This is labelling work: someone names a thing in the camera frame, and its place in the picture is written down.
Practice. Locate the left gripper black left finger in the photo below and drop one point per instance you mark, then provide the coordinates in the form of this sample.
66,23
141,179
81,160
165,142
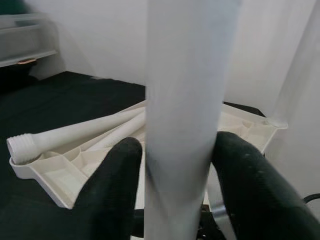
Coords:
110,187

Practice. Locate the black tablecloth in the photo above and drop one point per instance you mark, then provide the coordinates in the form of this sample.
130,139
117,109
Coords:
50,100

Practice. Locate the clear plastic storage box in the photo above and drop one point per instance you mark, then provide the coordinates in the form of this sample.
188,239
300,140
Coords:
25,40

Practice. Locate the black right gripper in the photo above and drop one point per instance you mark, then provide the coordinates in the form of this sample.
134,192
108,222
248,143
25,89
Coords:
207,222

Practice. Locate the white plastic children table top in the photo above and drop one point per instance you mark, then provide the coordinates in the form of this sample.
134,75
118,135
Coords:
57,175

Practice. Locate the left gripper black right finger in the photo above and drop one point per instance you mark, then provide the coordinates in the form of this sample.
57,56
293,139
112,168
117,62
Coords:
255,187

